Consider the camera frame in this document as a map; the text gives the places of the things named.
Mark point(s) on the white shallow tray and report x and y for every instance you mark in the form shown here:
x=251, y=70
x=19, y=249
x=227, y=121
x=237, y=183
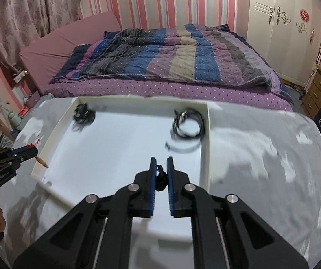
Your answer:
x=121, y=145

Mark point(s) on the wooden desk with drawers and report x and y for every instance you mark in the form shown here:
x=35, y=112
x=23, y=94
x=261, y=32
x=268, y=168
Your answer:
x=317, y=89

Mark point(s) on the pale green flask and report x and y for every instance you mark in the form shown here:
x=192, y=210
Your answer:
x=14, y=117

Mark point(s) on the black hair scrunchie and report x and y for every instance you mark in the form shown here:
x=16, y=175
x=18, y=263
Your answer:
x=83, y=114

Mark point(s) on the thin black band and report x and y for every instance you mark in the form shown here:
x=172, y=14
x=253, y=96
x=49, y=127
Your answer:
x=181, y=148

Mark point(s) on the purple dotted bed sheet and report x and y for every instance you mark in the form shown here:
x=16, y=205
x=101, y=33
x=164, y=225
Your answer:
x=149, y=89

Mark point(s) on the pink padded headboard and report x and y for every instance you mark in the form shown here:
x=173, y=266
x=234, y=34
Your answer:
x=65, y=42

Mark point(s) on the grey polar bear blanket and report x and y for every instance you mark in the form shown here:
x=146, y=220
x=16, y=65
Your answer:
x=261, y=159

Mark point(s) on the pink patterned curtain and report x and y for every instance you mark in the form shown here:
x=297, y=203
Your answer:
x=23, y=14

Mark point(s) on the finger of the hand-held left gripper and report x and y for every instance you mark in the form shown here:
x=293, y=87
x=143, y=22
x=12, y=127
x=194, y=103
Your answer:
x=23, y=150
x=13, y=163

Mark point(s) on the cream wardrobe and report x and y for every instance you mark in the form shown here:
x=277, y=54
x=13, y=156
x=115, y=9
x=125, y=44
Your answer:
x=275, y=47

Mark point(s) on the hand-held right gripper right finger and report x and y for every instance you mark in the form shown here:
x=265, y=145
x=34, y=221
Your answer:
x=171, y=188

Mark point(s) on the striped quilt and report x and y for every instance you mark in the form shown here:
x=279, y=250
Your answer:
x=177, y=56

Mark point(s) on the white power strip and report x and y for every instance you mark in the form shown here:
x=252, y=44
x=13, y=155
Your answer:
x=19, y=76

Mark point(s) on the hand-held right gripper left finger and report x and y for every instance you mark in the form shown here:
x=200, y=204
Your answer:
x=152, y=188

